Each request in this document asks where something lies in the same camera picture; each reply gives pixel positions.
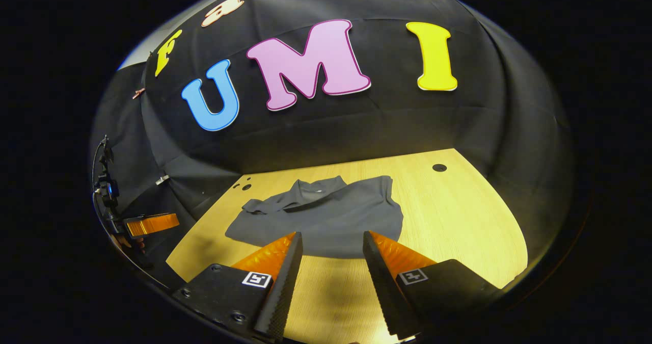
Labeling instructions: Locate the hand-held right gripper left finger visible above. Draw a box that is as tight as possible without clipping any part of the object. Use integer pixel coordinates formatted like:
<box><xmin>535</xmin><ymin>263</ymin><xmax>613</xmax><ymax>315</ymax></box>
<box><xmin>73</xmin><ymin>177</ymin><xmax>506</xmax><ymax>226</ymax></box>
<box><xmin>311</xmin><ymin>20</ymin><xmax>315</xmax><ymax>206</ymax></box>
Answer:
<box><xmin>172</xmin><ymin>231</ymin><xmax>304</xmax><ymax>342</ymax></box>

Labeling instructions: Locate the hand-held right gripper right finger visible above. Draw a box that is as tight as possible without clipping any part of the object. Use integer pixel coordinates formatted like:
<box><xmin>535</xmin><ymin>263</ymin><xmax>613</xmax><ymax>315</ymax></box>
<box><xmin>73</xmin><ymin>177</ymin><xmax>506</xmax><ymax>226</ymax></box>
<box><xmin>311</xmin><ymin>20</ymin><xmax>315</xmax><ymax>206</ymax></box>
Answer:
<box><xmin>363</xmin><ymin>230</ymin><xmax>502</xmax><ymax>340</ymax></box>

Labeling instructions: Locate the grey polo shirt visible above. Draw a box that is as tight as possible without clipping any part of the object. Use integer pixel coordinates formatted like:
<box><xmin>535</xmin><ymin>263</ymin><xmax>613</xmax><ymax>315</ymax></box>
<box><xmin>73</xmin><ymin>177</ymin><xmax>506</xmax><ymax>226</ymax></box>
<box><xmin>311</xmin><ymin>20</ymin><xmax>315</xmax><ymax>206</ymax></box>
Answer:
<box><xmin>225</xmin><ymin>175</ymin><xmax>404</xmax><ymax>259</ymax></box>

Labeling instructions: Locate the black backdrop cloth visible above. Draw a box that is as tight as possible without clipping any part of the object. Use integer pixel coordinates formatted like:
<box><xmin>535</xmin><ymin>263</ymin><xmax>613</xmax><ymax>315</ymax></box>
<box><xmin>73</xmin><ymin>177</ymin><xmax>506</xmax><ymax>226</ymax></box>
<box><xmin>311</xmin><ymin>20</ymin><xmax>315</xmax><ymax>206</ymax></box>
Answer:
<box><xmin>91</xmin><ymin>0</ymin><xmax>574</xmax><ymax>263</ymax></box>

